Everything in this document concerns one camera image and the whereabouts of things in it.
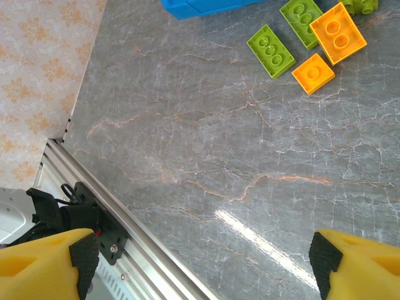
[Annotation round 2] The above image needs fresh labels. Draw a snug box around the green lego brick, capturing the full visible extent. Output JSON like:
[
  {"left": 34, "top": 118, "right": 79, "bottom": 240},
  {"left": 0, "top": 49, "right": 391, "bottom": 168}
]
[
  {"left": 340, "top": 0, "right": 379, "bottom": 16},
  {"left": 279, "top": 0, "right": 324, "bottom": 51},
  {"left": 246, "top": 24, "right": 297, "bottom": 80}
]

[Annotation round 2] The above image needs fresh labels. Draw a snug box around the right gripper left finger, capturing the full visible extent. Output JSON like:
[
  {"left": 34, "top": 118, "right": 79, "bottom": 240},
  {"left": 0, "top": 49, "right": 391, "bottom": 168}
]
[{"left": 0, "top": 227, "right": 99, "bottom": 300}]

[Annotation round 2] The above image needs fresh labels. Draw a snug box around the blue plastic bin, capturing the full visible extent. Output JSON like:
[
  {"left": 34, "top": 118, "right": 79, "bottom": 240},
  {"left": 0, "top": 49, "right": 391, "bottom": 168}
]
[{"left": 161, "top": 0, "right": 260, "bottom": 21}]

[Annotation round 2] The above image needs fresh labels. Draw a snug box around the long aluminium base rail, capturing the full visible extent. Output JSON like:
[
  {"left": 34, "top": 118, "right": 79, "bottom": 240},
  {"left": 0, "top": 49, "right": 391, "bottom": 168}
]
[{"left": 32, "top": 139, "right": 219, "bottom": 300}]

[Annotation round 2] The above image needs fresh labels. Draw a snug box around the slotted white cable duct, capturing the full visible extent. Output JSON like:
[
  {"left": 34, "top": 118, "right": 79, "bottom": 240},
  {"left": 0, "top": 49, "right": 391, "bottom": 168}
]
[{"left": 92, "top": 265, "right": 135, "bottom": 300}]

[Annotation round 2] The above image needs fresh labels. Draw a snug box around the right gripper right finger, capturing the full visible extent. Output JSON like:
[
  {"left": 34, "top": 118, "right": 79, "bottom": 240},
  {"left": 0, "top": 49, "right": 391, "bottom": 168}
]
[{"left": 308, "top": 228, "right": 400, "bottom": 300}]

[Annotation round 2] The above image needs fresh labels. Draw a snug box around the small orange lego brick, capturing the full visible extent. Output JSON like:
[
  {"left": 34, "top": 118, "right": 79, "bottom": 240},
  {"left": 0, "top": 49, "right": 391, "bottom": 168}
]
[{"left": 291, "top": 52, "right": 336, "bottom": 95}]

